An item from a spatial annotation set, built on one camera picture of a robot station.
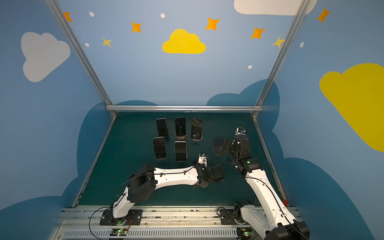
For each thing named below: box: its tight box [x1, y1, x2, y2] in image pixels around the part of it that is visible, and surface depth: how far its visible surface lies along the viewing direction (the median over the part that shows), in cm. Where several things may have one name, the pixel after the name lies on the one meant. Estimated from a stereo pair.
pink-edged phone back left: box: [155, 117, 169, 140], surface depth 101 cm
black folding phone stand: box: [197, 177, 224, 187], surface depth 66 cm
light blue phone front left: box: [152, 136, 167, 160], surface depth 90 cm
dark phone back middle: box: [175, 117, 186, 137], surface depth 100 cm
